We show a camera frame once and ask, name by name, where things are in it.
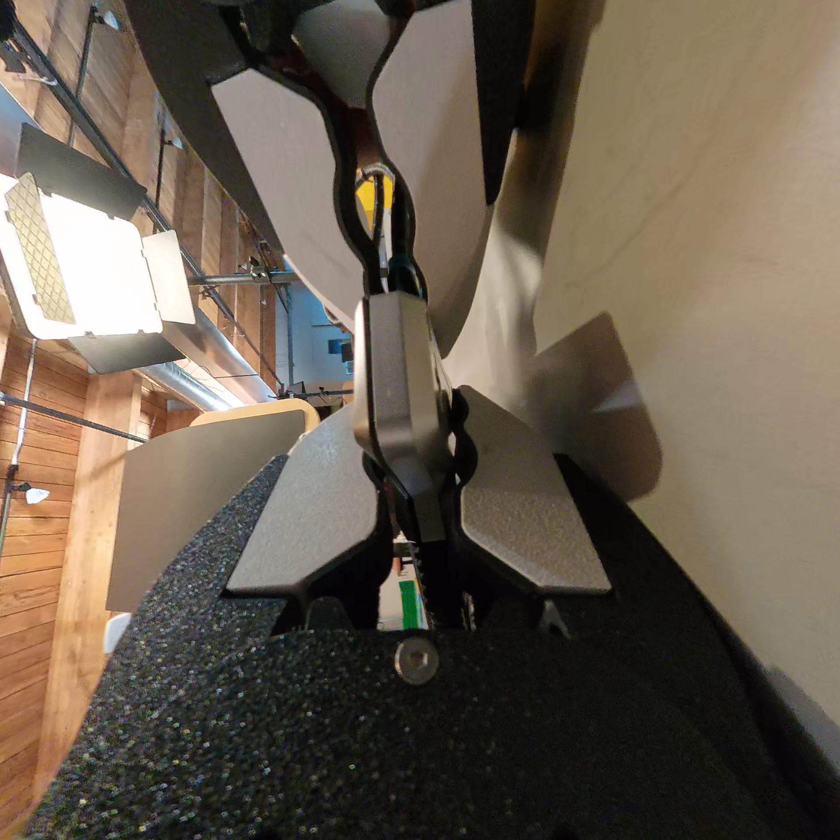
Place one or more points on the silver grey usb hub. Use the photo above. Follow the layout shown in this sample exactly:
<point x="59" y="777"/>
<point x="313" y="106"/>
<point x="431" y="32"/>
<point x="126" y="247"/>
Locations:
<point x="394" y="367"/>

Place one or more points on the black ceiling rod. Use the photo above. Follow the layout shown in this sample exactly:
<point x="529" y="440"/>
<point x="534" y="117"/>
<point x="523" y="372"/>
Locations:
<point x="72" y="418"/>

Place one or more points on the silver ventilation duct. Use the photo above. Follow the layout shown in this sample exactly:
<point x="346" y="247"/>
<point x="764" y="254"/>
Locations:
<point x="216" y="367"/>

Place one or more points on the person's right hand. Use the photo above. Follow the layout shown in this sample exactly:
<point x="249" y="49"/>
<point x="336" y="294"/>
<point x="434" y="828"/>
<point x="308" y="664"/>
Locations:
<point x="369" y="138"/>

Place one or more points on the small spotlight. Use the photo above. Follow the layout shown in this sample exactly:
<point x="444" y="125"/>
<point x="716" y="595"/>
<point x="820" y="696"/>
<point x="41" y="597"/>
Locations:
<point x="36" y="493"/>

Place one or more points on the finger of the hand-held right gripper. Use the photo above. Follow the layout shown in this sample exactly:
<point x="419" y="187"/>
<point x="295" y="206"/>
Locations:
<point x="439" y="144"/>
<point x="282" y="170"/>

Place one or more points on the studio light panel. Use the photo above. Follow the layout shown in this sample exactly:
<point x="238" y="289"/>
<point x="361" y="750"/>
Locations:
<point x="92" y="262"/>

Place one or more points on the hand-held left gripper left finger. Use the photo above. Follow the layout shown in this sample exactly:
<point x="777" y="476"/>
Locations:
<point x="308" y="518"/>

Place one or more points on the desk lamp with wooden rim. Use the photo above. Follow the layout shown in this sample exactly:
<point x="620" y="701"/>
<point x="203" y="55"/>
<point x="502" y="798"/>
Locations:
<point x="197" y="499"/>

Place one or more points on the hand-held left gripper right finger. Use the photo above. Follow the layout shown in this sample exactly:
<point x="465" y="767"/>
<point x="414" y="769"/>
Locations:
<point x="525" y="518"/>

